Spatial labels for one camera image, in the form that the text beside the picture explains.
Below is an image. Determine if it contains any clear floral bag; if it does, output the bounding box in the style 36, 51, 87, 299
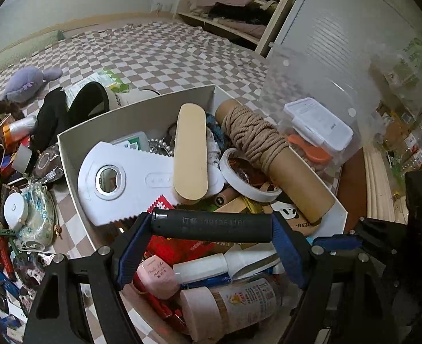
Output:
15, 183, 59, 253

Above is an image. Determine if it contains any beige oval block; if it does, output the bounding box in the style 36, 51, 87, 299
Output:
173, 103, 209, 202

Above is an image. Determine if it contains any white shoe box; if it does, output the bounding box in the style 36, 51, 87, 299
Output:
57, 84, 348, 344

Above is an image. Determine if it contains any white round tape measure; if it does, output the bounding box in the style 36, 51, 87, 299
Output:
3, 191, 31, 230

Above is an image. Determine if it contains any red pen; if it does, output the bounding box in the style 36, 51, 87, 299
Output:
134, 274, 190, 335

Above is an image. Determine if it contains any white tape roll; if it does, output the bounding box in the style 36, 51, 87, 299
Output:
219, 148, 283, 204

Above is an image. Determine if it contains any white plastic serrated tool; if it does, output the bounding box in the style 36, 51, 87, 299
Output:
78, 141, 226, 227

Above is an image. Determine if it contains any silver orange tube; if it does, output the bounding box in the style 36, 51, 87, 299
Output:
2, 115, 38, 144

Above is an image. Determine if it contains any black lighter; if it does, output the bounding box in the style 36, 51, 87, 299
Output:
151, 208, 273, 243

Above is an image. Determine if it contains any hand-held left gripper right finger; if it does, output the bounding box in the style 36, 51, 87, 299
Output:
272, 211, 394, 344

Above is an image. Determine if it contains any orange plastic item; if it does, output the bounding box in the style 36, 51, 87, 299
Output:
287, 134, 332, 164

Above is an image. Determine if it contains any toothpick jar with pink lid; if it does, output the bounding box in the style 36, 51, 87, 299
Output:
180, 274, 284, 343

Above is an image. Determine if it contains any white tube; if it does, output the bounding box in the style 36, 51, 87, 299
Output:
172, 253, 230, 284

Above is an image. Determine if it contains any grey tape roll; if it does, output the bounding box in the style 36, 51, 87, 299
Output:
11, 146, 37, 173

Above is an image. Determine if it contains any green tissue packet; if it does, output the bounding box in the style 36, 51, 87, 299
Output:
89, 69, 133, 96

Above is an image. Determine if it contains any wooden wardrobe shelf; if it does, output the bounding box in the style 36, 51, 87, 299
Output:
175, 0, 311, 58

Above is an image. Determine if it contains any purple plush toy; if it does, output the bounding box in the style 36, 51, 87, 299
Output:
1, 66, 63, 103

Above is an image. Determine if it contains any green white small box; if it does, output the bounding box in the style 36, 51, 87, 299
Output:
110, 132, 151, 151

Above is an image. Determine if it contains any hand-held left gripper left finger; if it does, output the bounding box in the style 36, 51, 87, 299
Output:
23, 211, 153, 344

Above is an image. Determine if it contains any panda wooden coaster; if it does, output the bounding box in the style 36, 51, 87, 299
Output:
268, 201, 321, 238

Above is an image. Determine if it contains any red lighter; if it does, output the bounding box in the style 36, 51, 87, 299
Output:
0, 236, 18, 284

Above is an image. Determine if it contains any pearl bracelet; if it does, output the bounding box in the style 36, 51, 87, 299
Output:
148, 137, 177, 158

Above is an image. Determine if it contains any small wooden tube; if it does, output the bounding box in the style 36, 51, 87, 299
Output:
211, 186, 241, 206

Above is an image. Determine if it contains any dark blue scrunchie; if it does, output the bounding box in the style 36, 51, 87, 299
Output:
205, 112, 227, 151

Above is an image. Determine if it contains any pink bottle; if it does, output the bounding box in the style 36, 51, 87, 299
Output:
136, 254, 180, 300

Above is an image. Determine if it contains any red packet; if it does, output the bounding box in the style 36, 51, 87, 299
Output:
144, 193, 217, 257

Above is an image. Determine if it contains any dark clothes pile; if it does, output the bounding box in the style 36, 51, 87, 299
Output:
202, 2, 279, 38

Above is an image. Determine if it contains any white lidded container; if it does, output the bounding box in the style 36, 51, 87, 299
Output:
283, 97, 355, 153

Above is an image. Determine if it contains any clear plastic bin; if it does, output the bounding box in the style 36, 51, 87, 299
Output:
260, 48, 376, 173

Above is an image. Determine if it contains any brown fur item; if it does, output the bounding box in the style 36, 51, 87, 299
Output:
0, 100, 26, 127

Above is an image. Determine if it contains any cardboard tube with twine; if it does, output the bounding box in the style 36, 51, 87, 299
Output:
214, 100, 339, 227

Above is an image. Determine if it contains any wooden slatted board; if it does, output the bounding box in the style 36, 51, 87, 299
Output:
362, 145, 407, 224

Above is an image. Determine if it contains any black cloth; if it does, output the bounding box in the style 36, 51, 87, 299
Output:
30, 89, 69, 153

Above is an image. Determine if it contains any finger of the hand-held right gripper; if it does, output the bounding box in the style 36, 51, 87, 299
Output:
312, 234, 362, 252

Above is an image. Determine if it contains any clear bag with dark item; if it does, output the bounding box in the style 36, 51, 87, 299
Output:
29, 143, 67, 184

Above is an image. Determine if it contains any green bolster pillow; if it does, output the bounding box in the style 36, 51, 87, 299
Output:
0, 30, 67, 77

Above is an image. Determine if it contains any white labelled bottle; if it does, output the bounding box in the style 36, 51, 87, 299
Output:
225, 249, 279, 280

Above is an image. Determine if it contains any white slatted door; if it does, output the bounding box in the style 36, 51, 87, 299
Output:
268, 0, 422, 90

